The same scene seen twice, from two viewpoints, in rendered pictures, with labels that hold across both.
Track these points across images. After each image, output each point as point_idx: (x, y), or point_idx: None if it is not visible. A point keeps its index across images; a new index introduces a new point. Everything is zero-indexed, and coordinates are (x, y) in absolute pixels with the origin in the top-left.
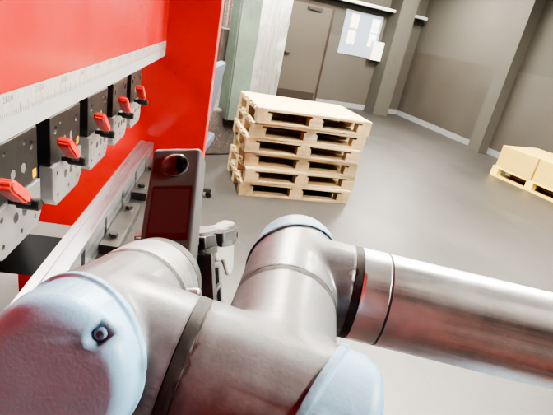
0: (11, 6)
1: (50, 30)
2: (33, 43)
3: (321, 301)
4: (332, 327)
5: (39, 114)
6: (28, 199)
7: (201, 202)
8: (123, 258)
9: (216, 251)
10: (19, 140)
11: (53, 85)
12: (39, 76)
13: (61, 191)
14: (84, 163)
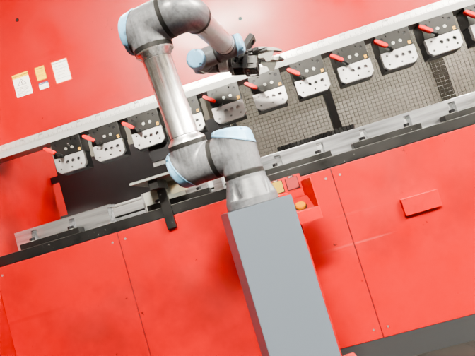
0: (297, 24)
1: (324, 22)
2: (312, 30)
3: (207, 46)
4: (205, 49)
5: (323, 50)
6: (297, 73)
7: (246, 44)
8: None
9: (249, 54)
10: (308, 59)
11: (332, 39)
12: (319, 38)
13: (350, 78)
14: (347, 61)
